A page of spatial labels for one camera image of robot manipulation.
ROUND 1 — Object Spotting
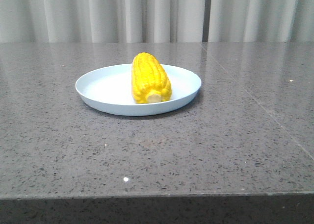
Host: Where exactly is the yellow corn cob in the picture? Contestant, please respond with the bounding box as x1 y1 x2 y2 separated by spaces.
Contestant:
131 52 172 104

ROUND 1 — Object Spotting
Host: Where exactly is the light blue round plate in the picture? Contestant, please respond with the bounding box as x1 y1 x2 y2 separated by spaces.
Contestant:
75 64 202 116

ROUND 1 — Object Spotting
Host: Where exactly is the white pleated curtain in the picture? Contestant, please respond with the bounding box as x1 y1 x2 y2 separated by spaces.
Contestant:
0 0 314 43

